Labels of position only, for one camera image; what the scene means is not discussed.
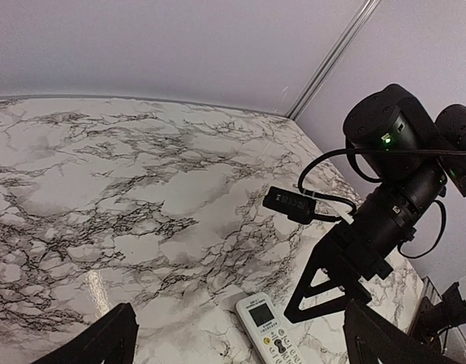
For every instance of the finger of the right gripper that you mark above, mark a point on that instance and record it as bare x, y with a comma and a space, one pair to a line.
315, 281

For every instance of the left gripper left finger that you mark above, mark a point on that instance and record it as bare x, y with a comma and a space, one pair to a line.
111, 339

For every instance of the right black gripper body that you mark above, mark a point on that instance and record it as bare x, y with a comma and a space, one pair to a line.
357, 251

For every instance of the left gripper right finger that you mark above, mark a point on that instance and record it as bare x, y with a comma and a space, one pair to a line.
370, 338

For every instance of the grey remote control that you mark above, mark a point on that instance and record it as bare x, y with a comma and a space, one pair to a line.
266, 331

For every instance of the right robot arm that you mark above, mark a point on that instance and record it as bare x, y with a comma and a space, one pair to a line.
414, 157

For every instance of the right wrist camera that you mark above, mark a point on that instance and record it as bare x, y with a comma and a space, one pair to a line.
296, 207

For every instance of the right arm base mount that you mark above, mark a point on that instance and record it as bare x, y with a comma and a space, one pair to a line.
436, 314

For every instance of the right aluminium frame post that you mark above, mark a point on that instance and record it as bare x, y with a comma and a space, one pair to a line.
330, 60

